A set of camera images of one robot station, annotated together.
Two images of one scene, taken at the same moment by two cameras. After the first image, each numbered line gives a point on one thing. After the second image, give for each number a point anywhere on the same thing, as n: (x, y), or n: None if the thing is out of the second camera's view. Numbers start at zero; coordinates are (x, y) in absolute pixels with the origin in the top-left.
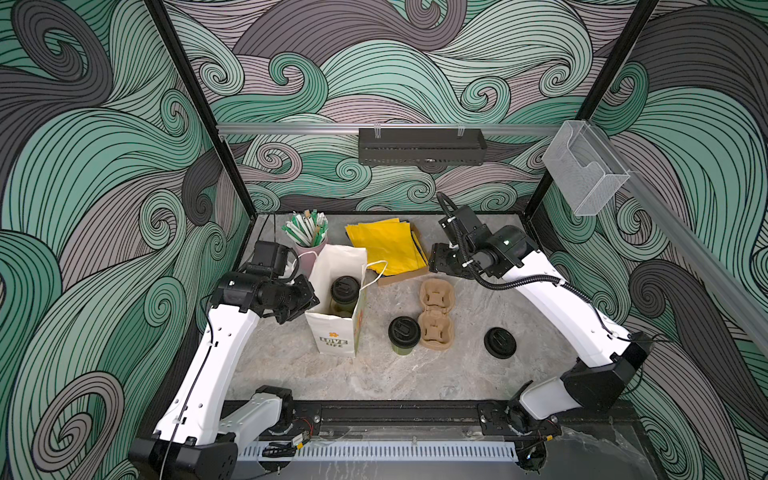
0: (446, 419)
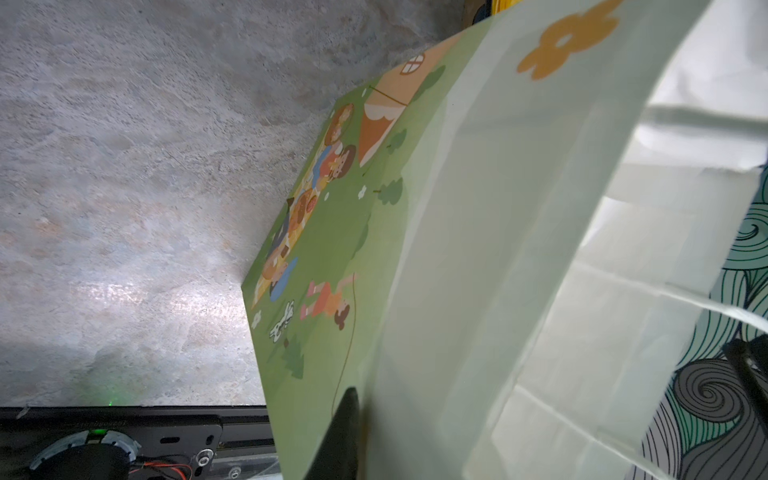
0: (137, 442)
